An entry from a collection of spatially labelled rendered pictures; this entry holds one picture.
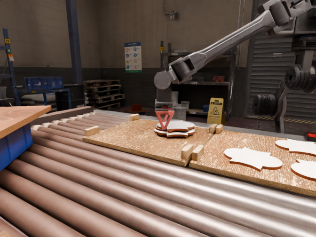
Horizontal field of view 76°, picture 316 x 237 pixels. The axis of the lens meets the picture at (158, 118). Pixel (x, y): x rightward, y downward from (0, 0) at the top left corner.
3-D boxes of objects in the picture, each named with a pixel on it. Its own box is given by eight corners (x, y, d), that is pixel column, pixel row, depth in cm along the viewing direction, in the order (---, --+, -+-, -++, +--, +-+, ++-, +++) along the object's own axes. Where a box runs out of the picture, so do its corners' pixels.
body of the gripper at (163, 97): (170, 104, 82) (171, 85, 80) (173, 108, 72) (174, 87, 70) (154, 103, 81) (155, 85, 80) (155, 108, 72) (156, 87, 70)
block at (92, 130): (96, 132, 80) (96, 125, 79) (99, 132, 79) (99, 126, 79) (84, 136, 75) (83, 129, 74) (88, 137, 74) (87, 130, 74)
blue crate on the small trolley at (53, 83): (41, 87, 375) (39, 76, 370) (65, 88, 365) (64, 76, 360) (23, 89, 338) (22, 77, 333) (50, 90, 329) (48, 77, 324)
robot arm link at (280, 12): (322, 7, 64) (310, -23, 63) (276, 32, 70) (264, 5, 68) (285, 22, 104) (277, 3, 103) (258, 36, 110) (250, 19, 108)
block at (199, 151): (198, 153, 60) (198, 144, 59) (204, 154, 59) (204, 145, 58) (191, 160, 55) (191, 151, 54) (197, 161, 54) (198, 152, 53)
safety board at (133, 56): (125, 72, 645) (124, 42, 624) (141, 72, 618) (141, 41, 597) (124, 72, 643) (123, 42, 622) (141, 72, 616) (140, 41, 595)
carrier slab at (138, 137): (138, 121, 104) (137, 118, 104) (217, 133, 84) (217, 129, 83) (82, 141, 75) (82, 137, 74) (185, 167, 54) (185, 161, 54)
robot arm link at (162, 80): (192, 78, 75) (181, 57, 74) (194, 79, 64) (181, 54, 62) (164, 93, 77) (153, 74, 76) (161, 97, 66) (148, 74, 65)
